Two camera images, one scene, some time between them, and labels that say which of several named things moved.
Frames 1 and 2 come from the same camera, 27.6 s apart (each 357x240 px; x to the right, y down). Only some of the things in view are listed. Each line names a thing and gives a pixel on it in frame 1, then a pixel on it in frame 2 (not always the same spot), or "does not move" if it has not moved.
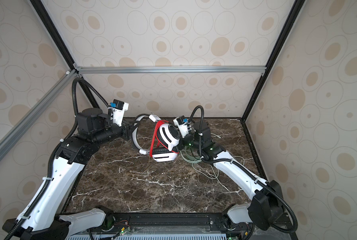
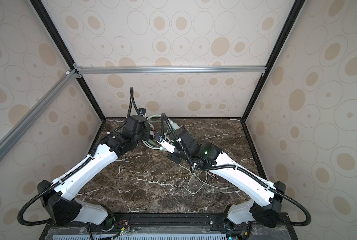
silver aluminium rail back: [170, 70] does not move
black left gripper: [127, 128] to [147, 129]
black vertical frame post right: [286, 33] does not move
